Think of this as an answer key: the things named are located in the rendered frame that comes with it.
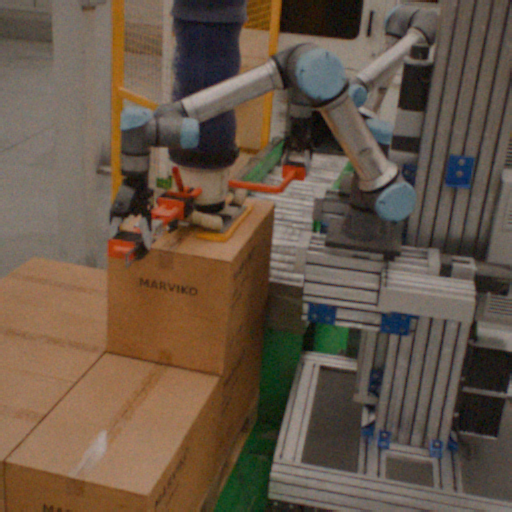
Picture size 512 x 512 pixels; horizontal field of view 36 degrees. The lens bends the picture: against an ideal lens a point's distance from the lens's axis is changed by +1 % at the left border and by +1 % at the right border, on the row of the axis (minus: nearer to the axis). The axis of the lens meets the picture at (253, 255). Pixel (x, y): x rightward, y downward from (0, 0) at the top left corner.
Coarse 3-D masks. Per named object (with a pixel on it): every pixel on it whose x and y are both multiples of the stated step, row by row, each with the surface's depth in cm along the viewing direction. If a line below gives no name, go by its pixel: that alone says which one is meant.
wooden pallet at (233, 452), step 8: (256, 392) 316; (256, 400) 317; (256, 408) 320; (248, 416) 308; (256, 416) 323; (248, 424) 309; (240, 432) 311; (248, 432) 312; (240, 440) 306; (232, 448) 301; (240, 448) 302; (224, 456) 277; (232, 456) 297; (224, 464) 292; (232, 464) 293; (216, 472) 268; (224, 472) 288; (216, 480) 269; (224, 480) 284; (216, 488) 272; (208, 496) 262; (216, 496) 274; (200, 504) 254; (208, 504) 264
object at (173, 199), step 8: (168, 192) 241; (176, 192) 241; (160, 200) 234; (168, 200) 234; (176, 200) 234; (184, 200) 238; (192, 200) 238; (168, 208) 235; (184, 208) 234; (192, 208) 240; (176, 216) 235; (184, 216) 235
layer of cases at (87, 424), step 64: (0, 320) 273; (64, 320) 276; (256, 320) 290; (0, 384) 237; (64, 384) 239; (128, 384) 242; (192, 384) 244; (256, 384) 312; (0, 448) 209; (64, 448) 211; (128, 448) 213; (192, 448) 231
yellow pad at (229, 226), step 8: (240, 208) 272; (248, 208) 274; (224, 216) 255; (240, 216) 266; (224, 224) 256; (232, 224) 258; (240, 224) 262; (200, 232) 249; (208, 232) 250; (216, 232) 250; (224, 232) 250; (232, 232) 254; (216, 240) 248; (224, 240) 247
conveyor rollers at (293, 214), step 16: (304, 160) 495; (320, 160) 495; (336, 160) 499; (272, 176) 457; (320, 176) 467; (336, 176) 466; (256, 192) 425; (288, 192) 430; (304, 192) 435; (288, 208) 406; (304, 208) 410; (288, 224) 386; (304, 224) 385; (272, 240) 363; (288, 240) 363; (272, 256) 345; (288, 256) 345; (272, 272) 328; (288, 272) 335
